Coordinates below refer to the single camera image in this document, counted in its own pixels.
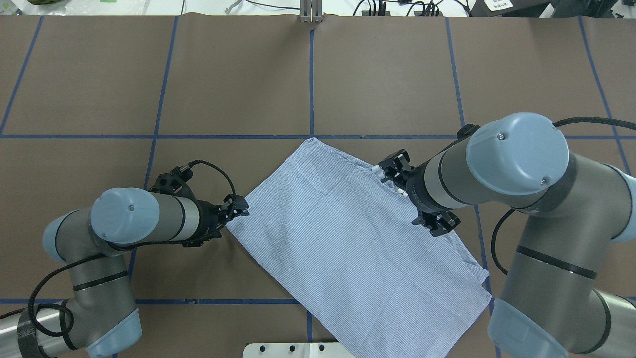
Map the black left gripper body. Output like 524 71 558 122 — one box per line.
148 165 234 247

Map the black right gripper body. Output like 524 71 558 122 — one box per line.
379 124 480 237

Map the light blue striped shirt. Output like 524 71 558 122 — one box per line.
228 138 491 358

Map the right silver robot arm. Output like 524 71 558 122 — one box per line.
379 112 636 358

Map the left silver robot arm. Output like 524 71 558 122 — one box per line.
1 160 248 358

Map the metal grabber tool claw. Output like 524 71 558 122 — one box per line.
225 0 243 14

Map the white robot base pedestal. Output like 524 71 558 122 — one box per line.
242 342 353 358

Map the aluminium frame post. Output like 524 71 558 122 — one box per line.
299 0 324 23

